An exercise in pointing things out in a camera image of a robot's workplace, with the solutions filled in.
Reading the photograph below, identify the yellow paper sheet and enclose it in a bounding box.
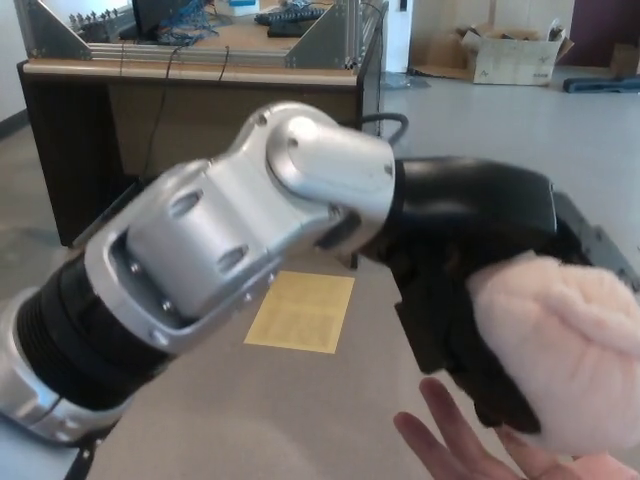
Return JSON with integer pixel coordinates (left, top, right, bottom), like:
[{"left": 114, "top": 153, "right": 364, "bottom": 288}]
[{"left": 242, "top": 270, "right": 357, "bottom": 355}]

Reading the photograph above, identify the short black keyboard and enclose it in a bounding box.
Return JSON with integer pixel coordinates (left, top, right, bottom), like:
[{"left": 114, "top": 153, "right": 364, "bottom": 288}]
[{"left": 266, "top": 21, "right": 315, "bottom": 39}]

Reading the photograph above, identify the dark blue foam piece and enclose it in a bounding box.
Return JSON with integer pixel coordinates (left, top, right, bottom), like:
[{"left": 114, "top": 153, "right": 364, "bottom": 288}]
[{"left": 563, "top": 74, "right": 640, "bottom": 96}]

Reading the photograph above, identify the clear plastic bag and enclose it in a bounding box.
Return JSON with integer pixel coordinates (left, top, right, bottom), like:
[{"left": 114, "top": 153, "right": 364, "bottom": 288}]
[{"left": 381, "top": 71, "right": 432, "bottom": 91}]

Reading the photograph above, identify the aluminium extrusion frame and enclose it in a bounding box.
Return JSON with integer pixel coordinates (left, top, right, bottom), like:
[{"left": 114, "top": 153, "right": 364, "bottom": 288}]
[{"left": 14, "top": 0, "right": 389, "bottom": 72}]

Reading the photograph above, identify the person's bare hand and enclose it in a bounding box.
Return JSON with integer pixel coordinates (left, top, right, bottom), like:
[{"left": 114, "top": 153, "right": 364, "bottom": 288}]
[{"left": 392, "top": 376, "right": 640, "bottom": 480}]

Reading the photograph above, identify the small closed cardboard box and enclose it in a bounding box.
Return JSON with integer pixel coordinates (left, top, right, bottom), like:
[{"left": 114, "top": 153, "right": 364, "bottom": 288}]
[{"left": 609, "top": 43, "right": 640, "bottom": 79}]

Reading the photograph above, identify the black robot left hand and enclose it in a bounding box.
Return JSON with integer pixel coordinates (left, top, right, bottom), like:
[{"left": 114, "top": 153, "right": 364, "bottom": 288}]
[{"left": 362, "top": 156, "right": 640, "bottom": 435}]

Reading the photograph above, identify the long black keyboard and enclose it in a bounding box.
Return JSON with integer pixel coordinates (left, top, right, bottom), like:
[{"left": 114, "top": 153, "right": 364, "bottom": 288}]
[{"left": 253, "top": 3, "right": 327, "bottom": 27}]

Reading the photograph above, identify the dark wooden desk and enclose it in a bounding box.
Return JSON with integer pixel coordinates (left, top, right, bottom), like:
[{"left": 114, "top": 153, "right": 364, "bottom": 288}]
[{"left": 16, "top": 0, "right": 390, "bottom": 249}]

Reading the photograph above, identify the open cardboard box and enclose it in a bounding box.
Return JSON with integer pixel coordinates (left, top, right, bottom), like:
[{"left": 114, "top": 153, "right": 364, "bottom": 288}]
[{"left": 451, "top": 18, "right": 576, "bottom": 87}]

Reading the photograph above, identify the pink plush dumpling with sunglasses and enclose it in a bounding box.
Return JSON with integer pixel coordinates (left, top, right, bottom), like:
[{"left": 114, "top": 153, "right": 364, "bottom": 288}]
[{"left": 466, "top": 250, "right": 640, "bottom": 458}]

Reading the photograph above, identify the thin black desk side cable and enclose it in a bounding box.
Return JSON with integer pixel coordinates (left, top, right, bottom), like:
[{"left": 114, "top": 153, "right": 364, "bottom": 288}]
[{"left": 372, "top": 2, "right": 390, "bottom": 137}]

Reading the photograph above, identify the white robot torso shell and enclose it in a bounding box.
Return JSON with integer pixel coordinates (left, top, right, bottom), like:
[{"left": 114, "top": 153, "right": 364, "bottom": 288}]
[{"left": 0, "top": 417, "right": 84, "bottom": 480}]

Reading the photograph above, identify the black computer monitor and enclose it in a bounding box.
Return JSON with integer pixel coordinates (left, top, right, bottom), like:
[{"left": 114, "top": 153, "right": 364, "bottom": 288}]
[{"left": 129, "top": 0, "right": 174, "bottom": 40}]

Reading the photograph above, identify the long black power cable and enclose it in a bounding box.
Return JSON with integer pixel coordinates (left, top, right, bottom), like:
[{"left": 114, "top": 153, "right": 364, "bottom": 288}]
[{"left": 143, "top": 45, "right": 180, "bottom": 182}]

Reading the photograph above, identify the black robot wrist cable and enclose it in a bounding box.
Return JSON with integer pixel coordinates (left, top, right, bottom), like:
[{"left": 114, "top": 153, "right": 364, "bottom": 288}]
[{"left": 360, "top": 113, "right": 412, "bottom": 152}]

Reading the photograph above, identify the blue cable tangle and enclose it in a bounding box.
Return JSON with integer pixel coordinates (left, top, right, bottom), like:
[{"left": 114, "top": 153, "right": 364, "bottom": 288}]
[{"left": 156, "top": 0, "right": 222, "bottom": 47}]

